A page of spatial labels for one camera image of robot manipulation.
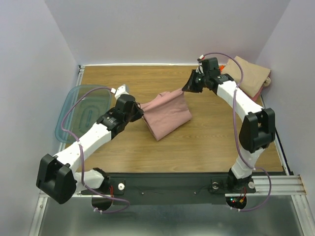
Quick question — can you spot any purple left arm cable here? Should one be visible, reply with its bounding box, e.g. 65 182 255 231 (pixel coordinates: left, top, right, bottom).
61 86 131 214

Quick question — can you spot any clear teal plastic bin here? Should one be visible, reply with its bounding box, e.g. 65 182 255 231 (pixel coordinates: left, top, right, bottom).
55 85 112 144

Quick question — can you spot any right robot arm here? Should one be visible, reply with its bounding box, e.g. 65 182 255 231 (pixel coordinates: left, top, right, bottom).
182 55 276 192

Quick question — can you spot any folded pink t-shirt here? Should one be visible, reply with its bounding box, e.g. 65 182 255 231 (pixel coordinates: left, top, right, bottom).
251 87 263 102

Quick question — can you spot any pink printed t-shirt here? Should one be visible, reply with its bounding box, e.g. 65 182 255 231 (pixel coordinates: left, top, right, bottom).
140 89 192 141

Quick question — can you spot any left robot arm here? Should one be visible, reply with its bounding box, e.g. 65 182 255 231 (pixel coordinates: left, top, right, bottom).
36 94 143 204

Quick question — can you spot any aluminium frame rail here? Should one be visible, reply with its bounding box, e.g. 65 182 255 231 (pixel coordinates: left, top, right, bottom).
253 176 306 196

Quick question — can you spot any folded beige t-shirt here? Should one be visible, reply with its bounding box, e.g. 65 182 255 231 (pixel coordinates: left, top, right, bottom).
221 56 271 98

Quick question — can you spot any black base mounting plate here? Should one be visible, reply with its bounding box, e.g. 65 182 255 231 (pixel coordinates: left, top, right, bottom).
81 172 256 206

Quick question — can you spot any cream cloth piece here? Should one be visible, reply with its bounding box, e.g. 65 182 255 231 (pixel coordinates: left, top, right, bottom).
262 77 271 87

